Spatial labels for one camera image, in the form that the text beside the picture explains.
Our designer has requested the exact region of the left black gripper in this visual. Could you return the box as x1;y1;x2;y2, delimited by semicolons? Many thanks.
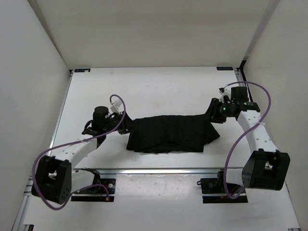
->
103;111;142;135

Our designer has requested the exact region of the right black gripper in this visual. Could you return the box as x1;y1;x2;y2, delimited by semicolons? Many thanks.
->
200;98;234;124

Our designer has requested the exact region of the black pleated skirt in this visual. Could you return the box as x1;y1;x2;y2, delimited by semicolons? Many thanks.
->
126;114;220;154

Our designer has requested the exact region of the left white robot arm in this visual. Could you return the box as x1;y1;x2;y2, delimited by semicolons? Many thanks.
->
31;106;138;205

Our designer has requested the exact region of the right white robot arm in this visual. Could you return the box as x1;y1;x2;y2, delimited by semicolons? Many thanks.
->
206;98;290;193

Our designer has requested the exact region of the right blue corner label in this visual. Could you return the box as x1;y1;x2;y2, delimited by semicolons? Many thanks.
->
217;66;233;71

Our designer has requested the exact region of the blue corner label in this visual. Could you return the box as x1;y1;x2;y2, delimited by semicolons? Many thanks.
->
217;66;233;71
74;68;91;73

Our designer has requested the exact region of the left blue corner label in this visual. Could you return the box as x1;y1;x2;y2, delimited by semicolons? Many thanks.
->
74;68;91;73

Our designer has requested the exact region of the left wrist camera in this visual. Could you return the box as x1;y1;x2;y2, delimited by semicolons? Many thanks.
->
110;99;122;114

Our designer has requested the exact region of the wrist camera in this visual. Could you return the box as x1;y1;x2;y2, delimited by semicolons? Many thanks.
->
110;99;122;114
219;86;249;103

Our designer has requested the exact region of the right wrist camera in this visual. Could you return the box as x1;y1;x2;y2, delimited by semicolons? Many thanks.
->
219;86;249;103

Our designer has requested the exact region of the front aluminium rail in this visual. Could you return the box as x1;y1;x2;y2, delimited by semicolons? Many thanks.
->
96;167;224;176

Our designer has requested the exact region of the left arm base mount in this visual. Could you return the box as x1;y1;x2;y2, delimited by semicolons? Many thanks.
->
71;168;116;202

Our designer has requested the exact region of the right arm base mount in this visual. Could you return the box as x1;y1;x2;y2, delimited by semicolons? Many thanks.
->
196;171;248;204

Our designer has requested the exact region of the left aluminium frame rail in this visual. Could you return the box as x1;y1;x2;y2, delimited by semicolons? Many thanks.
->
11;176;34;231

